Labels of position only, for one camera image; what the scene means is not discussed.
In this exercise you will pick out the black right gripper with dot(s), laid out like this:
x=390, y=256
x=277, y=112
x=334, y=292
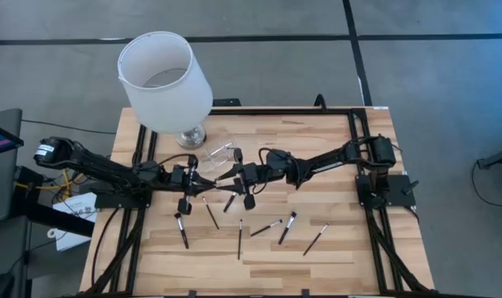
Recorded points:
x=249, y=203

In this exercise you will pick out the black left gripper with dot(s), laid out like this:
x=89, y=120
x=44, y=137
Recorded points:
x=185, y=206

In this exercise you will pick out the fan makeup brush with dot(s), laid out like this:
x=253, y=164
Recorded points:
x=229, y=203

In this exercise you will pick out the clear acrylic brush organizer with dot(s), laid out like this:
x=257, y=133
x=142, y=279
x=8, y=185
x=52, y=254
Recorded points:
x=213, y=159

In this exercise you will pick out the thin black makeup brush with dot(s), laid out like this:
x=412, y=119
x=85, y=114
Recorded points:
x=210, y=213
x=316, y=240
x=239, y=240

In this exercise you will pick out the round powder makeup brush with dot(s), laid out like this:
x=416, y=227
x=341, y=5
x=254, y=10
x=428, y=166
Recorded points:
x=182, y=232

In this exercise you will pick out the makeup brush long silver ferrule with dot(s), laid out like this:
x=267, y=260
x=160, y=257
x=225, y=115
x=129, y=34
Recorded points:
x=266, y=228

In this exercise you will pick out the flat-head makeup brush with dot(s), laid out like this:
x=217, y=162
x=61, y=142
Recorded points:
x=287, y=228

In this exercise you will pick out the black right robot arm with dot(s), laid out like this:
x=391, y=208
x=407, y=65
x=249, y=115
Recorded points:
x=329, y=163

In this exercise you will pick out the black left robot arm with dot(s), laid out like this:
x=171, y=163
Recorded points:
x=93, y=163

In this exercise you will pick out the small black box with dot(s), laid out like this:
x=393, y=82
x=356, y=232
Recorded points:
x=226, y=102

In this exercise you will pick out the white shade chrome table lamp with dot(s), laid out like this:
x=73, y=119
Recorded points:
x=168, y=103

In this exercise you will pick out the black table clamp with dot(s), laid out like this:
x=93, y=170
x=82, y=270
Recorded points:
x=192, y=294
x=305, y=293

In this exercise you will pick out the black hook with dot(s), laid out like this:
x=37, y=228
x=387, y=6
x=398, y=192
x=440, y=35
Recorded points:
x=320, y=96

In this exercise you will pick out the white printed paper sheet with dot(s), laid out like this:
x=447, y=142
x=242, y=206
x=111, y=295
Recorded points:
x=73, y=242

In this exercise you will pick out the black stand beam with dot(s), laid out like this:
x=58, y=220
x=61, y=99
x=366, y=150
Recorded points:
x=60, y=219

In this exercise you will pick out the white label sticker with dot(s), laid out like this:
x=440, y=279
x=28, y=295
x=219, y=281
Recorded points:
x=380, y=108

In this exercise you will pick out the grey cabinet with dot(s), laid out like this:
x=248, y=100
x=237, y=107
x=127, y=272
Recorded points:
x=2, y=186

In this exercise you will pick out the black computer mouse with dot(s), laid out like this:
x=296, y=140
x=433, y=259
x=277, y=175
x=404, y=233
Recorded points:
x=0, y=285

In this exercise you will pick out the black floor stand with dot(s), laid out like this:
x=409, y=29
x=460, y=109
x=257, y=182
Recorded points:
x=499, y=159

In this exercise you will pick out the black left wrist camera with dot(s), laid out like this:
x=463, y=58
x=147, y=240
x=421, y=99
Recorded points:
x=178, y=174

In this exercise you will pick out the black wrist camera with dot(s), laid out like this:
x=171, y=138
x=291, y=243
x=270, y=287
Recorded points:
x=279, y=159
x=178, y=174

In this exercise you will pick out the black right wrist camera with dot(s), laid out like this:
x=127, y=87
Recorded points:
x=279, y=159

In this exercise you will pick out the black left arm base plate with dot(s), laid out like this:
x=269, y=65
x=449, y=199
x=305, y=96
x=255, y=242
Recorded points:
x=122, y=203

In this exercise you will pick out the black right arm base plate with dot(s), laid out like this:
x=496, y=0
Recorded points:
x=394, y=198

